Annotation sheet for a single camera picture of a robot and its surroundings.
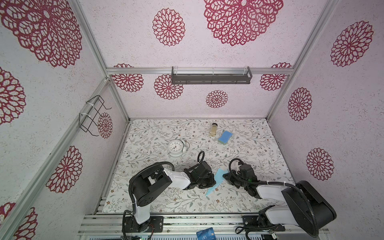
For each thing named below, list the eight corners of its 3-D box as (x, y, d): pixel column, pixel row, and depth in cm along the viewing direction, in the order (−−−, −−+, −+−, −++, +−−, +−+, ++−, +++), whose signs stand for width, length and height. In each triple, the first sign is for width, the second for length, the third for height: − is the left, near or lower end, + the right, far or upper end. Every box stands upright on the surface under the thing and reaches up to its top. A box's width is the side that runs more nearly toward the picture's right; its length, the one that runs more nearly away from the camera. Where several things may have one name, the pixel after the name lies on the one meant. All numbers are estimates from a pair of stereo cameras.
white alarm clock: (167, 157, 100) (167, 153, 97) (169, 143, 108) (168, 139, 104) (186, 157, 100) (186, 153, 97) (186, 143, 108) (186, 139, 104)
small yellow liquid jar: (209, 135, 113) (210, 133, 110) (210, 126, 119) (211, 123, 116) (216, 136, 112) (216, 134, 110) (217, 127, 118) (217, 124, 116)
